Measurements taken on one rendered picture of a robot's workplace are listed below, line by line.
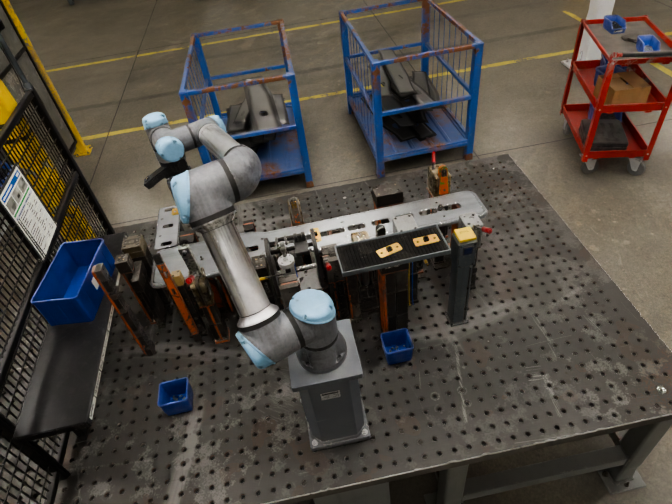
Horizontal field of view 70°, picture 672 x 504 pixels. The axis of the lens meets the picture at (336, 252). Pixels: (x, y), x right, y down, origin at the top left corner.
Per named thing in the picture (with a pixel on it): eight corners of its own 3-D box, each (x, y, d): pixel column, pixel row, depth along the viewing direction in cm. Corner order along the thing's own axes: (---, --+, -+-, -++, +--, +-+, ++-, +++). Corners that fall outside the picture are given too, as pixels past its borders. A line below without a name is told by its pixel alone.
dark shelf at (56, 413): (128, 236, 210) (125, 230, 208) (91, 427, 144) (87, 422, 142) (77, 246, 208) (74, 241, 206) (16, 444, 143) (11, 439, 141)
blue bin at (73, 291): (118, 261, 193) (103, 237, 185) (93, 321, 171) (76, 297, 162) (78, 266, 194) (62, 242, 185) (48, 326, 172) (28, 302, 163)
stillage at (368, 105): (348, 112, 479) (338, 10, 414) (425, 97, 484) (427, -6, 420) (378, 178, 392) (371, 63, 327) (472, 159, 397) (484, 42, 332)
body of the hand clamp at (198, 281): (229, 328, 205) (205, 271, 181) (229, 341, 200) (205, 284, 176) (215, 331, 205) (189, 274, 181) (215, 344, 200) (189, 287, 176)
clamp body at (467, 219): (469, 272, 214) (477, 208, 189) (480, 290, 205) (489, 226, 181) (448, 276, 213) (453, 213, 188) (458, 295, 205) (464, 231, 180)
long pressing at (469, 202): (470, 186, 211) (470, 183, 210) (492, 218, 195) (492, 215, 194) (154, 252, 202) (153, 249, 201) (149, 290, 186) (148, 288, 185)
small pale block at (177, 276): (208, 328, 206) (180, 269, 181) (208, 335, 203) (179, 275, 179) (200, 330, 206) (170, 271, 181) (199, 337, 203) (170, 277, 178)
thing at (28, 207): (58, 226, 196) (16, 161, 175) (45, 264, 179) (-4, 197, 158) (53, 227, 196) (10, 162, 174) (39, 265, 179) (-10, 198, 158)
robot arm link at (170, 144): (191, 132, 145) (181, 118, 152) (155, 145, 141) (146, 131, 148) (199, 155, 150) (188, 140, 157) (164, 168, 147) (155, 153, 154)
